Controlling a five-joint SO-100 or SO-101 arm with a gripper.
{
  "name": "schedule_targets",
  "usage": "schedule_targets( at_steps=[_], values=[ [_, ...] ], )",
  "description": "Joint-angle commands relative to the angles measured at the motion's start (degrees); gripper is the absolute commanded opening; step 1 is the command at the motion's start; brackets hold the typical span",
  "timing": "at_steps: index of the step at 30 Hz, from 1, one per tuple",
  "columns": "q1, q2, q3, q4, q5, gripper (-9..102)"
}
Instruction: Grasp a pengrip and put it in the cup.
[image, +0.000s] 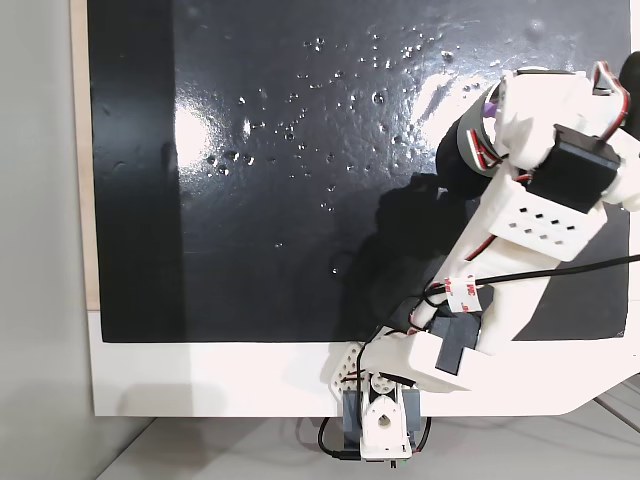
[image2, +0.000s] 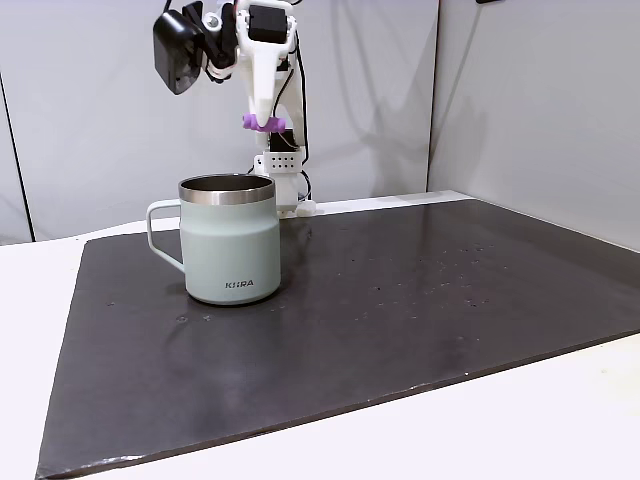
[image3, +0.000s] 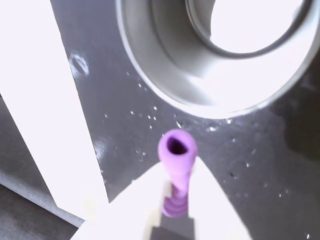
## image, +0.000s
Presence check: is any light wooden board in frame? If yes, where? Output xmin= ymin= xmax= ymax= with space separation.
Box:
xmin=68 ymin=0 xmax=103 ymax=312

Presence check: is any black camera cable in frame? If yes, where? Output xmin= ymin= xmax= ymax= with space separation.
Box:
xmin=419 ymin=253 xmax=640 ymax=306

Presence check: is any black base cable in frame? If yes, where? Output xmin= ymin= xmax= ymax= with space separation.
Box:
xmin=317 ymin=413 xmax=434 ymax=462

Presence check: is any red white black servo cable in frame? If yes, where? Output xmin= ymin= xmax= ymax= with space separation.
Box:
xmin=589 ymin=59 xmax=632 ymax=146

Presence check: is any white printed tape strip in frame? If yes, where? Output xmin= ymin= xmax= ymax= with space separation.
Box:
xmin=443 ymin=273 xmax=482 ymax=314

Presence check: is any black table mat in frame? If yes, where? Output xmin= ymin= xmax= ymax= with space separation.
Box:
xmin=86 ymin=0 xmax=630 ymax=345

